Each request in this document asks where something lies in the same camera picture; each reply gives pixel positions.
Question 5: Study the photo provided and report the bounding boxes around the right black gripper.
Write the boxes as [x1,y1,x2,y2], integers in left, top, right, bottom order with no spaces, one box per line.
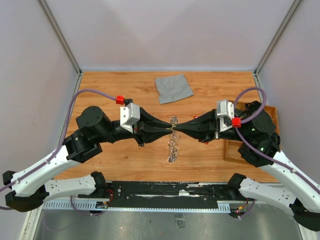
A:
[173,107,249,143]

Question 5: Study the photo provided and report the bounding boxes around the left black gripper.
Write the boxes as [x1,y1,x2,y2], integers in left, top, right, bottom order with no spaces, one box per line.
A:
[96,107,174,147]

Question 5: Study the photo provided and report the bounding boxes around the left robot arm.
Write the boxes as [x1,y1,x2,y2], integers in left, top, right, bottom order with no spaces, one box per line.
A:
[2,103,172,213]

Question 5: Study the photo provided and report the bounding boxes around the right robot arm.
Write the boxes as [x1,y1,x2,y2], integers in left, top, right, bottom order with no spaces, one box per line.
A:
[173,100,320,232]

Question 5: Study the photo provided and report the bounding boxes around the wooden compartment tray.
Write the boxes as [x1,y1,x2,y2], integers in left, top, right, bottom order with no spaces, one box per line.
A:
[223,105,281,167]

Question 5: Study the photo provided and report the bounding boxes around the grey cloth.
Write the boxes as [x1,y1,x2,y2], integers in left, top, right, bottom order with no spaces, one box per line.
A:
[155,73,194,104]

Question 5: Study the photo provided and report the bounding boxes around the rolled black tie top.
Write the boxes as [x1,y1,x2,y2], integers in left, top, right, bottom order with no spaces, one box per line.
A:
[245,100,262,111]

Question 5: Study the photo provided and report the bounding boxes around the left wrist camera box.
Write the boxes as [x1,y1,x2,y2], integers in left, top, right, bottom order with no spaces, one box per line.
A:
[120,102,140,133]

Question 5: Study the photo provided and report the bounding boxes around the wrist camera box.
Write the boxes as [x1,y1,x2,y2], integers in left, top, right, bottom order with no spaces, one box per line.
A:
[120,102,140,133]
[216,99,235,132]

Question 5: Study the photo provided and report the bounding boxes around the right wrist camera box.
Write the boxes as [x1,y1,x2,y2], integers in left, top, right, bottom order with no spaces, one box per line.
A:
[216,99,235,132]

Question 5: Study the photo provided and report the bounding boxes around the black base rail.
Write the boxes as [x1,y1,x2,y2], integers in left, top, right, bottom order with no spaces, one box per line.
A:
[77,180,248,208]

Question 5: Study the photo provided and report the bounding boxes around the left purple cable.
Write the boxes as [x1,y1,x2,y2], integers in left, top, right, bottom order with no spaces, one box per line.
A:
[0,88,126,211]

